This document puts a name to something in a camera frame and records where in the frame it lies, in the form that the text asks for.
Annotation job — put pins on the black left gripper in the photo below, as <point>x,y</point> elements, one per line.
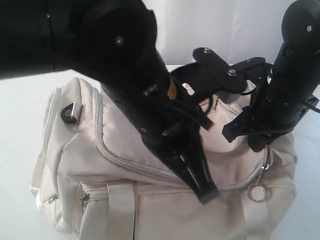
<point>166,116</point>

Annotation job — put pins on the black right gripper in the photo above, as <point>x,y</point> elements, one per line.
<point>275,110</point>

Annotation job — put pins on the cream duffel bag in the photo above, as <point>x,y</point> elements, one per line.
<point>95,179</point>

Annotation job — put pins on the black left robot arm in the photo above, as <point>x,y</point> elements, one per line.
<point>114,43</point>

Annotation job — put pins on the white backdrop curtain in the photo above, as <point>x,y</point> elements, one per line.
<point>234,29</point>

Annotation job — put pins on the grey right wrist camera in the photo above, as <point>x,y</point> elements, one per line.
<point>245,72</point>

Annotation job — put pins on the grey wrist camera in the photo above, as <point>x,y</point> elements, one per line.
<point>210,75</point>
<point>245,72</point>

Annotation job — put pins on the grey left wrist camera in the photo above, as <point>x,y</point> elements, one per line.
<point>210,75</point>

